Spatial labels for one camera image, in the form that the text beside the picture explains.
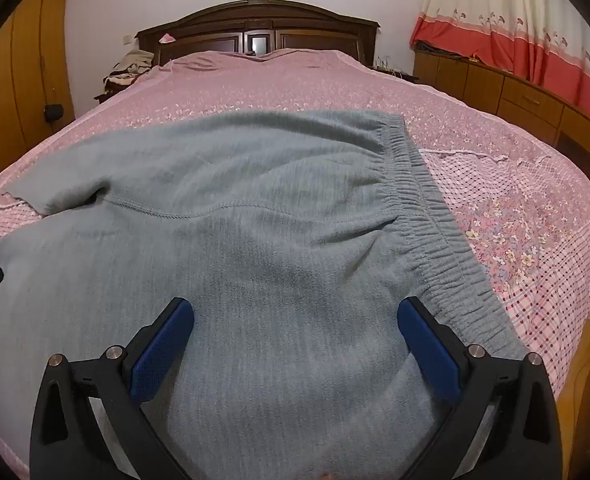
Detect dark wooden headboard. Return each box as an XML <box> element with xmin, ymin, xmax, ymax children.
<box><xmin>136</xmin><ymin>0</ymin><xmax>380</xmax><ymax>66</ymax></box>

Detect wooden wardrobe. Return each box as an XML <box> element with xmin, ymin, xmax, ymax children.
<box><xmin>0</xmin><ymin>0</ymin><xmax>75</xmax><ymax>172</ymax></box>

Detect pink floral bedspread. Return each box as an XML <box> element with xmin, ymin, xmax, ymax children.
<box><xmin>0</xmin><ymin>50</ymin><xmax>590</xmax><ymax>452</ymax></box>

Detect cream and red curtain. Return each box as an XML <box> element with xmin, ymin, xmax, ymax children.
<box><xmin>410</xmin><ymin>0</ymin><xmax>590</xmax><ymax>116</ymax></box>

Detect black wardrobe handle device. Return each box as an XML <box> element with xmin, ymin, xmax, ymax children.
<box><xmin>44</xmin><ymin>103</ymin><xmax>64</xmax><ymax>124</ymax></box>

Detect grey fleece pants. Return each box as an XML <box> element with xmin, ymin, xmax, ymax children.
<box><xmin>0</xmin><ymin>112</ymin><xmax>525</xmax><ymax>479</ymax></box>

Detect wooden drawer cabinet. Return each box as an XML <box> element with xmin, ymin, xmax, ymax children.
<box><xmin>413</xmin><ymin>47</ymin><xmax>590</xmax><ymax>179</ymax></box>

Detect pile of clothes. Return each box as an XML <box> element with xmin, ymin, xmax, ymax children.
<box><xmin>94</xmin><ymin>49</ymin><xmax>154</xmax><ymax>103</ymax></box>

